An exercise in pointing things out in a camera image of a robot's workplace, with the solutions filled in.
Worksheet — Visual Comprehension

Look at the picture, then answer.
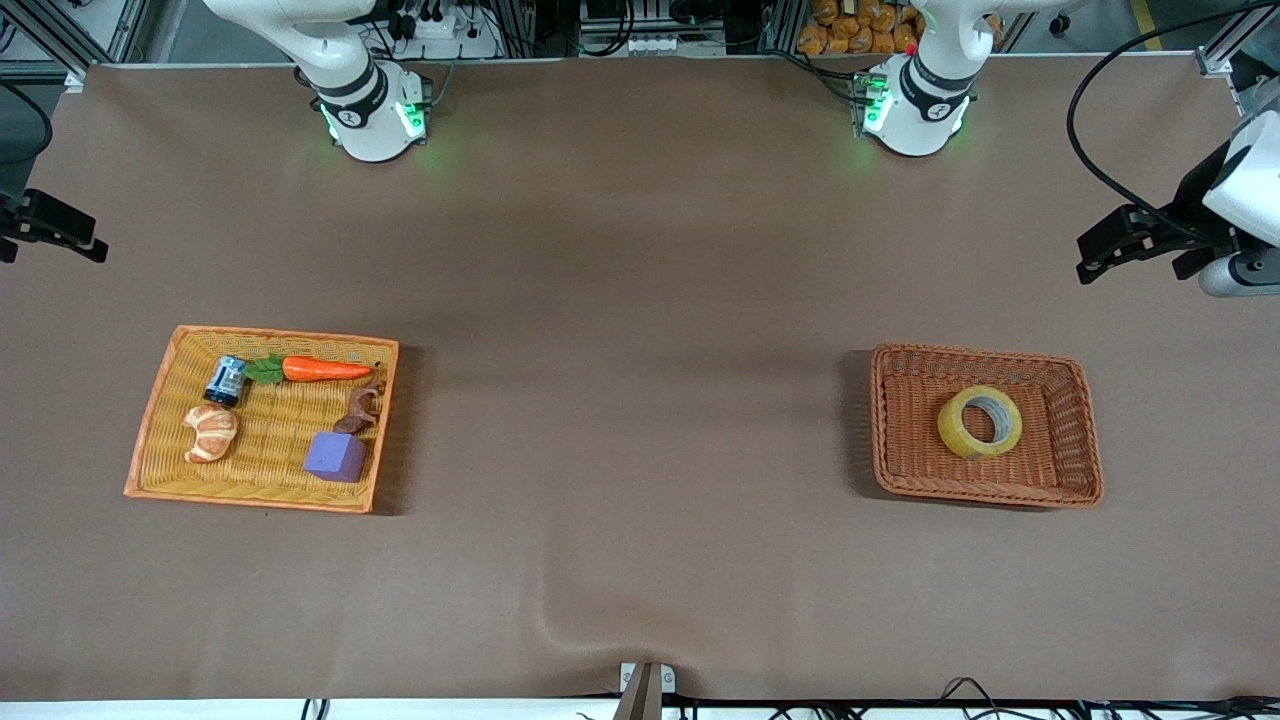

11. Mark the orange snack bags pile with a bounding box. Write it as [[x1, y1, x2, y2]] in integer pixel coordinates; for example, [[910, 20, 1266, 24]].
[[797, 0, 1003, 57]]

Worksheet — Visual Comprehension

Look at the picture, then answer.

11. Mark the purple cube block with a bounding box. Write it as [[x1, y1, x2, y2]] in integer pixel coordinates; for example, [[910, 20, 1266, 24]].
[[303, 431, 369, 484]]

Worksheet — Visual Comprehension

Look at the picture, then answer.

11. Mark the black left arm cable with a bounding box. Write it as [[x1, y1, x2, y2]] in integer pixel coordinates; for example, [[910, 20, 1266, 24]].
[[1065, 0, 1280, 246]]

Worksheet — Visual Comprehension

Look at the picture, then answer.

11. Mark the blue can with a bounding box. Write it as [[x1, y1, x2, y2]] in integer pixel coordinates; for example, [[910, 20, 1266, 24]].
[[204, 356, 248, 408]]

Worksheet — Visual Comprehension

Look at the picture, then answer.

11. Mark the orange toy carrot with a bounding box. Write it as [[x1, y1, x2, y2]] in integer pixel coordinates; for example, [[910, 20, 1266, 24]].
[[244, 354, 375, 387]]

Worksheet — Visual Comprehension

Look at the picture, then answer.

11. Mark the orange-rimmed yellow wicker tray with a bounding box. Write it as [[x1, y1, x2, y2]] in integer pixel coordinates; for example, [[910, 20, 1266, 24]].
[[124, 325, 400, 514]]

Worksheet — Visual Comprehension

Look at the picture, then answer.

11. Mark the metal table bracket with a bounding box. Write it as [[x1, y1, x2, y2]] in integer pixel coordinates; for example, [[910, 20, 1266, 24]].
[[616, 661, 677, 720]]

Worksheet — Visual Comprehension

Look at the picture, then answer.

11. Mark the white power strip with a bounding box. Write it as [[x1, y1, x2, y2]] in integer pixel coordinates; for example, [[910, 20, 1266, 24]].
[[392, 0, 503, 61]]

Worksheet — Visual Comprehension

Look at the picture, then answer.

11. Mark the aluminium frame post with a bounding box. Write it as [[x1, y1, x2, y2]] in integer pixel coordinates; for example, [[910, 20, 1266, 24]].
[[0, 0, 151, 93], [1195, 0, 1280, 77]]

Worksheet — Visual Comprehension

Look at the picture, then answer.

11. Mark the brown wicker basket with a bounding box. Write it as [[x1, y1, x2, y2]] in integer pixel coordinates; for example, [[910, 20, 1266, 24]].
[[868, 343, 1105, 509]]

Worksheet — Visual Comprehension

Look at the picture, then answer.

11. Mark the brown toy animal figure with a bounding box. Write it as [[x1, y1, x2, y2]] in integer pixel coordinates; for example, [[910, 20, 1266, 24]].
[[333, 380, 387, 435]]

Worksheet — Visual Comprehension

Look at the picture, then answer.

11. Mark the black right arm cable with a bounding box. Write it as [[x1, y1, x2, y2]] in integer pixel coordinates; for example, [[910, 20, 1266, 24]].
[[0, 80, 54, 193]]

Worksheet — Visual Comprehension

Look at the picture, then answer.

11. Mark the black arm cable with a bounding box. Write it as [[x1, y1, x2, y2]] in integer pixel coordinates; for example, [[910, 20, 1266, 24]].
[[1065, 0, 1280, 246], [0, 80, 54, 193]]

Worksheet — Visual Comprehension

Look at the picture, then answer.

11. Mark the yellow tape roll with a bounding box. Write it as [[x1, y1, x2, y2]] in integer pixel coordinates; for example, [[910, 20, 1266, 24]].
[[937, 385, 1024, 461]]

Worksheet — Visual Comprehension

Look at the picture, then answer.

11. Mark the toy croissant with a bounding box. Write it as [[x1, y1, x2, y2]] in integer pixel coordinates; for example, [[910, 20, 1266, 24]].
[[183, 403, 240, 464]]

